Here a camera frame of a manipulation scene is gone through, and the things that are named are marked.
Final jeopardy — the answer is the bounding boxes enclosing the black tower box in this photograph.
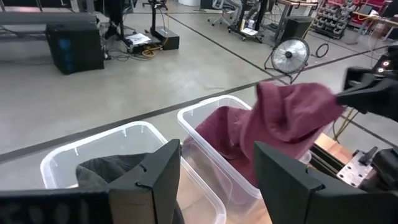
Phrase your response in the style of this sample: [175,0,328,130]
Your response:
[45,22,106,76]

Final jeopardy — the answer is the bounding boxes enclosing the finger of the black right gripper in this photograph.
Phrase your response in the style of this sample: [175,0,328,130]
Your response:
[335,79,384,115]

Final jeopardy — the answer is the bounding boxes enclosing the black wheeled cart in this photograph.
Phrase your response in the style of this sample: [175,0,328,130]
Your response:
[228,0,266,44]

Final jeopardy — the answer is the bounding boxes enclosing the yellow floor cable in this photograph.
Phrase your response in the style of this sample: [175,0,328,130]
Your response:
[141,44,165,58]

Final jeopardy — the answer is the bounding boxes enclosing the maroon cloth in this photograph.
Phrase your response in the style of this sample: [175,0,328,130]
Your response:
[241,80,346,163]

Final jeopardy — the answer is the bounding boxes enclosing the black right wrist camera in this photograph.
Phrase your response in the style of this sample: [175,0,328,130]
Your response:
[372,45,398,78]

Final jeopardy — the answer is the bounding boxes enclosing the white printed papers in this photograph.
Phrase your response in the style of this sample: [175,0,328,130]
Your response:
[125,32,152,46]

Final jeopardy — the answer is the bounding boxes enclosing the black stand with base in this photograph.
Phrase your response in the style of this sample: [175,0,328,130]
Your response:
[142,0,181,51]

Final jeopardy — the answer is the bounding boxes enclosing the yellow cables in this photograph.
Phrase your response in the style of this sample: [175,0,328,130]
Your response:
[333,108,359,141]

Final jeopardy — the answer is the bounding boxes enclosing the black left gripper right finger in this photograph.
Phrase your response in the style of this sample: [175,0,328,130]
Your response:
[253,141,398,224]

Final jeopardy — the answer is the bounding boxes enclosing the grey workbench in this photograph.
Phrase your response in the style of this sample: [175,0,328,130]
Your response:
[0,5,98,42]

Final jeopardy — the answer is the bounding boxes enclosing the black coiled cable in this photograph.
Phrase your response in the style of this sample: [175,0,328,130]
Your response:
[315,42,330,59]

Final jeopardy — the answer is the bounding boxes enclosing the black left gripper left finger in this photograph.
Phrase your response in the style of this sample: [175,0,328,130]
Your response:
[108,138,182,224]

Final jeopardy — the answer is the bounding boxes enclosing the office swivel chair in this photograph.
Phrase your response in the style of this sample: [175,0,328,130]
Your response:
[206,0,238,27]

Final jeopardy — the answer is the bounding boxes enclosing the dark grey cloth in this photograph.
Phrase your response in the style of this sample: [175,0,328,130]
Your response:
[75,153,185,224]

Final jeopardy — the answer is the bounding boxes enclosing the black floor cabinet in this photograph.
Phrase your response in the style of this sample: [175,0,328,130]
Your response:
[280,16,314,44]

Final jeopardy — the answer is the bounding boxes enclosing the parts bin rack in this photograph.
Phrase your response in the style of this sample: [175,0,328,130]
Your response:
[310,0,353,40]

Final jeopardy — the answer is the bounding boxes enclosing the round metal floor fan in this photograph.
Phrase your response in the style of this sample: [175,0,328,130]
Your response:
[263,37,311,85]

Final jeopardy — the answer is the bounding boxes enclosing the clear plastic storage bin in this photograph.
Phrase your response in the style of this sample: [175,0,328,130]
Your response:
[176,94,312,224]
[39,121,228,224]

